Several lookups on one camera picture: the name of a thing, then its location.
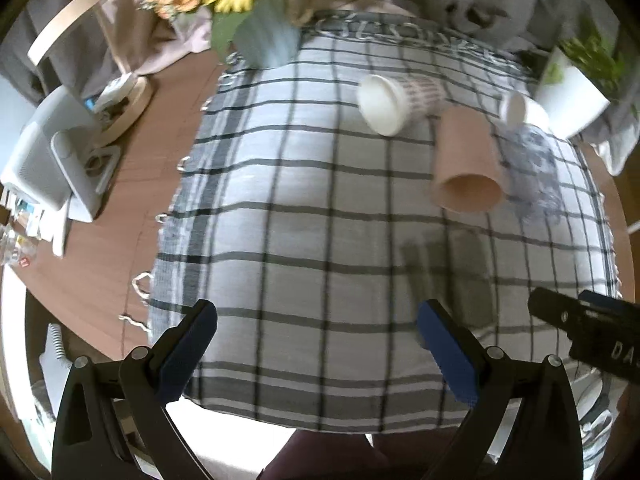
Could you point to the round wooden tray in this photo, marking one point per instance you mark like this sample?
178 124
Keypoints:
119 106

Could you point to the wooden chair backrest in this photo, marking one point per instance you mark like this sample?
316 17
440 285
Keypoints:
65 21

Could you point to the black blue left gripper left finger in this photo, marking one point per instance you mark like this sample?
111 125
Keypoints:
89 442

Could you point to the white plant pot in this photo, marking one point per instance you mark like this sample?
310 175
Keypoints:
570 99

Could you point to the green potted plant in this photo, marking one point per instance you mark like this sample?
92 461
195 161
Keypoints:
608 63

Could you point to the checkered grey white tablecloth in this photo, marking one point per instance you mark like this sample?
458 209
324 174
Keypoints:
316 239

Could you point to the blue metal flower bucket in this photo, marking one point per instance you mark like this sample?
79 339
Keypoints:
270 36

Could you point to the houndstooth paper cup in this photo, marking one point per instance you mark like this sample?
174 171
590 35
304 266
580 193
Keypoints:
390 104

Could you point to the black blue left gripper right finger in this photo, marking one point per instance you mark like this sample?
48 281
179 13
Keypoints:
522 422

